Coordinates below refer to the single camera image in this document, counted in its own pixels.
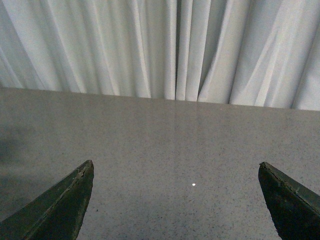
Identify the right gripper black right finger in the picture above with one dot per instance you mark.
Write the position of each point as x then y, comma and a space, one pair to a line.
294, 208

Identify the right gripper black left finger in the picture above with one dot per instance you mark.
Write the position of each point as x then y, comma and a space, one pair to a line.
57, 214

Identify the white pleated curtain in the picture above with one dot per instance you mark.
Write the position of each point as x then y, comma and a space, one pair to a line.
241, 52

